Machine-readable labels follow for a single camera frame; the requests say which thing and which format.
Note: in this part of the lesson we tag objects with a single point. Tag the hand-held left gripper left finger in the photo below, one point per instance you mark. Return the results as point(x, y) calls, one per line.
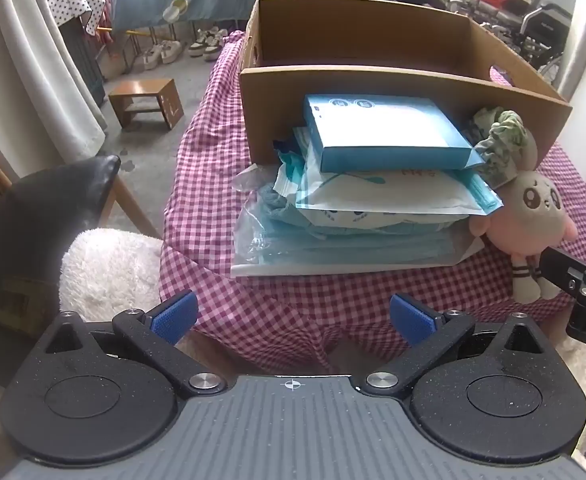
point(175, 316)

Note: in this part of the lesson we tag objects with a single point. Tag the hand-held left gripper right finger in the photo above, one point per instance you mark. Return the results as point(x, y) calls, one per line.
point(413, 320)

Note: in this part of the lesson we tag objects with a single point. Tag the pink and white plush toy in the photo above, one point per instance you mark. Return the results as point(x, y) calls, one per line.
point(528, 210)

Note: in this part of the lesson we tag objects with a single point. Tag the clear packet of blue masks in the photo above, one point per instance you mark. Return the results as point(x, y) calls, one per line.
point(353, 245)

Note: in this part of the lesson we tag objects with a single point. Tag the blue rectangular carton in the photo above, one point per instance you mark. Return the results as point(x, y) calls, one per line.
point(383, 130)

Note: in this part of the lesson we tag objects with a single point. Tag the brown cardboard box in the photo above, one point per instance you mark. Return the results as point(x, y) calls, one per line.
point(348, 35)

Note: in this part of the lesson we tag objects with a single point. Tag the white fluffy cushion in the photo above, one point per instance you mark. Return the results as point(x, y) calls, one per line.
point(108, 270)

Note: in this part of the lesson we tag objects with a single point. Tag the pink checkered tablecloth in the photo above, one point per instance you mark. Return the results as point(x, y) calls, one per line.
point(213, 240)

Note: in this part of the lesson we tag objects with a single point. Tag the green floral scrunchie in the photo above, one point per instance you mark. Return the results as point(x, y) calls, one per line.
point(503, 135)

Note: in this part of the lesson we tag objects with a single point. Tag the black chair with wooden legs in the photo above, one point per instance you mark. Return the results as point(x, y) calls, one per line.
point(38, 220)

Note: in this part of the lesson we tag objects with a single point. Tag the small white and blue packet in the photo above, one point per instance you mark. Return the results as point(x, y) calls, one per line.
point(290, 170)

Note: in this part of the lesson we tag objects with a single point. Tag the small wooden stool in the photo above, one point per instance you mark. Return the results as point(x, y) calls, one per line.
point(140, 97)

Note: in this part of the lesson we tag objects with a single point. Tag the black wheelchair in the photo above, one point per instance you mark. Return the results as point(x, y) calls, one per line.
point(538, 25)

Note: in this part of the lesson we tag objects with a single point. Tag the white and dark sneaker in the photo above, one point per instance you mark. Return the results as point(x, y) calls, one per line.
point(199, 42)
point(215, 46)

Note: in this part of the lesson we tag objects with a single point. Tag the yellow stick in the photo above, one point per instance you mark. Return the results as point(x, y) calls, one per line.
point(123, 31)

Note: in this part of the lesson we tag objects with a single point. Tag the grey curtain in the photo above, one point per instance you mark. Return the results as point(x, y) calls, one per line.
point(33, 60)

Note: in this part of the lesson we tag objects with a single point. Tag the white polka-dot cloth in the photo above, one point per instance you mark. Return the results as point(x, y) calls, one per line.
point(70, 2)

